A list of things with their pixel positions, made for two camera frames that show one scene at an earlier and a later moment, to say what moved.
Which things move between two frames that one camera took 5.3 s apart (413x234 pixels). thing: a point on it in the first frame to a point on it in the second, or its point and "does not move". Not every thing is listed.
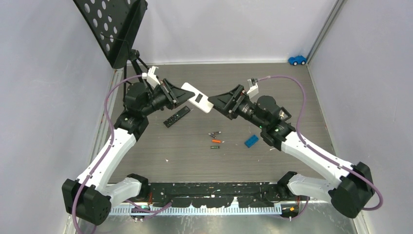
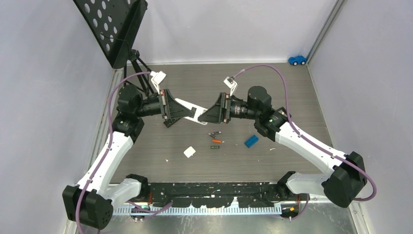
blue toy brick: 251,141 does not move
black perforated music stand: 116,23 does not move
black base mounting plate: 203,195 does not move
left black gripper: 173,94 to 171,108
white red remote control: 199,99 to 199,110
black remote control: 170,121 does not move
